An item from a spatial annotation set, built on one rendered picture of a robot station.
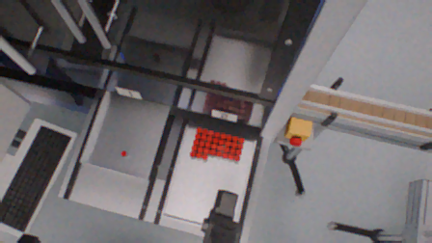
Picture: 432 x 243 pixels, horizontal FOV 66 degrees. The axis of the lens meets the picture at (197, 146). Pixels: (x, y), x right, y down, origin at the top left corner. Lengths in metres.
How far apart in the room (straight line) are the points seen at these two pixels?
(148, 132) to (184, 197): 0.28
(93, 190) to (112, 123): 0.26
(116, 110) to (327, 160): 1.41
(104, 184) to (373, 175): 1.66
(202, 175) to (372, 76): 1.64
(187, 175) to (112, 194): 0.28
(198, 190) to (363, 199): 1.31
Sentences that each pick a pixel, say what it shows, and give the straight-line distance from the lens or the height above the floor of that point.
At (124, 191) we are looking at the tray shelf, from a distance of 1.25.
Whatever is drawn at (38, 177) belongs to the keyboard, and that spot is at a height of 0.83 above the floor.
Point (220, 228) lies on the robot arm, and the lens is 0.77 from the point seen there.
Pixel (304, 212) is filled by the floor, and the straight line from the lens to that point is 2.16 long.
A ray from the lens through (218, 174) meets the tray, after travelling 1.22.
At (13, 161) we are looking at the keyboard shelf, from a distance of 1.53.
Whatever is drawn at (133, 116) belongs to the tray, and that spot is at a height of 0.88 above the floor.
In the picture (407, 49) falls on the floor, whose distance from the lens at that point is 2.76.
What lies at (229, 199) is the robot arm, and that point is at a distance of 0.85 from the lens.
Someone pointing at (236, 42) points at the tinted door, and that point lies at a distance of 0.75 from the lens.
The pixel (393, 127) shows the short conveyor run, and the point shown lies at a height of 0.93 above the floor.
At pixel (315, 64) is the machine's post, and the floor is 1.45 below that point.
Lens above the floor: 2.08
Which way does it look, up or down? 75 degrees down
